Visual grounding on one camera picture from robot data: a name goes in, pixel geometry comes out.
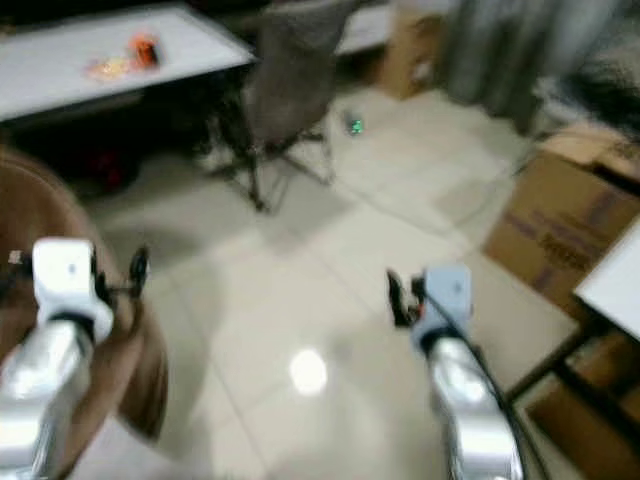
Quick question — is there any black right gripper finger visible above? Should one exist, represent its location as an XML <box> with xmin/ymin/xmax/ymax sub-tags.
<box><xmin>386</xmin><ymin>268</ymin><xmax>409</xmax><ymax>328</ymax></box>

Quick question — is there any round brown plush sofa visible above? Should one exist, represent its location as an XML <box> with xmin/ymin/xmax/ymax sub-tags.
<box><xmin>0</xmin><ymin>145</ymin><xmax>171</xmax><ymax>480</ymax></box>

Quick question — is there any dark red object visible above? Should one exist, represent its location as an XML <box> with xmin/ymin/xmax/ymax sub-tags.
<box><xmin>80</xmin><ymin>148</ymin><xmax>136</xmax><ymax>193</ymax></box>

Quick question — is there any purple printed cardboard box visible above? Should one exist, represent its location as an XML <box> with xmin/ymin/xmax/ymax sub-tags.
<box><xmin>482</xmin><ymin>125</ymin><xmax>640</xmax><ymax>321</ymax></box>

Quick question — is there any orange yellow snack packet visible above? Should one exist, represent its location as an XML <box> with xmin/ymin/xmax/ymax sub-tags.
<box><xmin>87</xmin><ymin>57</ymin><xmax>136</xmax><ymax>83</ymax></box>

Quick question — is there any low brown cardboard box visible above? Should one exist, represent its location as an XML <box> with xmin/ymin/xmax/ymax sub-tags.
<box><xmin>525</xmin><ymin>335</ymin><xmax>640</xmax><ymax>480</ymax></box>

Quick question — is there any small orange container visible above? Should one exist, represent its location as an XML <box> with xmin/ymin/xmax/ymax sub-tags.
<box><xmin>130</xmin><ymin>33</ymin><xmax>161</xmax><ymax>69</ymax></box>

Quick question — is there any grey fabric folding chair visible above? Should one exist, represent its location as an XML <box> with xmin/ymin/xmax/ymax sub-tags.
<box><xmin>205</xmin><ymin>0</ymin><xmax>361</xmax><ymax>214</ymax></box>

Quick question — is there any plain brown cardboard box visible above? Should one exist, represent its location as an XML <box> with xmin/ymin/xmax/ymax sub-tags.
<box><xmin>375</xmin><ymin>5</ymin><xmax>446</xmax><ymax>101</ymax></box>

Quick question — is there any grey curtain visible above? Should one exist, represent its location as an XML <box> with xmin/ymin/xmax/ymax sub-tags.
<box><xmin>440</xmin><ymin>0</ymin><xmax>640</xmax><ymax>136</ymax></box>

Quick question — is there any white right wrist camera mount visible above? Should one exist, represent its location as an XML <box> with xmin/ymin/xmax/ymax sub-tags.
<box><xmin>410</xmin><ymin>263</ymin><xmax>473</xmax><ymax>351</ymax></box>

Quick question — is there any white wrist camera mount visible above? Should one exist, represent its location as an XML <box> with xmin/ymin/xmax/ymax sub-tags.
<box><xmin>32</xmin><ymin>237</ymin><xmax>116</xmax><ymax>341</ymax></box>
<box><xmin>410</xmin><ymin>263</ymin><xmax>473</xmax><ymax>351</ymax></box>

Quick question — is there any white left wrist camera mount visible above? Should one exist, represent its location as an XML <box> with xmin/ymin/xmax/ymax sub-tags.
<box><xmin>32</xmin><ymin>237</ymin><xmax>116</xmax><ymax>341</ymax></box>

